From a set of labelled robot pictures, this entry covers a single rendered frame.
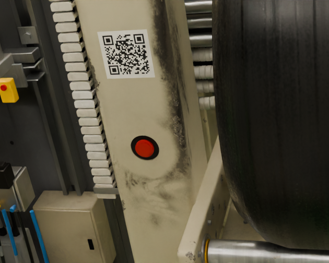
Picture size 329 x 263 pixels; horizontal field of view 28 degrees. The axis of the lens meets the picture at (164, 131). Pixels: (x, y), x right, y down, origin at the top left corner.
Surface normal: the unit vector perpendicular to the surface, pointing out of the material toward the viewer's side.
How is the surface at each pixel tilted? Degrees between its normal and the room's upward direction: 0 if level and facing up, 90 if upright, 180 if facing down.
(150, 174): 90
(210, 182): 0
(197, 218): 0
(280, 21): 60
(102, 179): 90
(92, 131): 90
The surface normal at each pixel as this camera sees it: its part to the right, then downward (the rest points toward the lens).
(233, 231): -0.15, -0.86
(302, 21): -0.29, 0.01
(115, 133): -0.25, 0.51
